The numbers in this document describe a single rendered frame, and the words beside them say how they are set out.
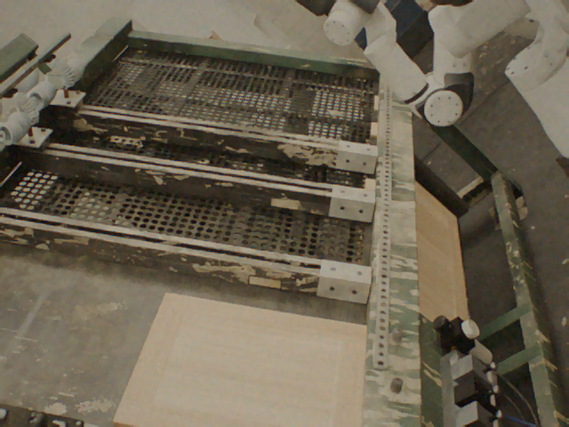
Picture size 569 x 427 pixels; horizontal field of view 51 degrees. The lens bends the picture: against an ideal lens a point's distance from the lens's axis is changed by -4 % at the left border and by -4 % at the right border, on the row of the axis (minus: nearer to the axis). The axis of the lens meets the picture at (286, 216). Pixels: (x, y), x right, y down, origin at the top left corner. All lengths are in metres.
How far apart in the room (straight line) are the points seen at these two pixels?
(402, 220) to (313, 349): 0.53
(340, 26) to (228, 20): 3.85
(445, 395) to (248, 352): 0.44
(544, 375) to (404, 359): 0.76
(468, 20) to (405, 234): 1.08
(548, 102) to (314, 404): 0.82
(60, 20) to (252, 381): 5.86
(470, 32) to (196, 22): 4.45
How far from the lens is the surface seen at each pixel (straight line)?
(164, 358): 1.39
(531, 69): 0.74
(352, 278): 1.52
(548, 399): 2.02
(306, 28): 6.47
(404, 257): 1.65
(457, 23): 0.71
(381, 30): 1.32
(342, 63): 2.66
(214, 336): 1.43
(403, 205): 1.83
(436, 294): 2.23
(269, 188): 1.78
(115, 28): 2.77
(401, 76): 1.30
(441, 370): 1.47
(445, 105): 1.30
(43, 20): 6.96
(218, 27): 5.08
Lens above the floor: 1.63
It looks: 18 degrees down
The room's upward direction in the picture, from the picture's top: 52 degrees counter-clockwise
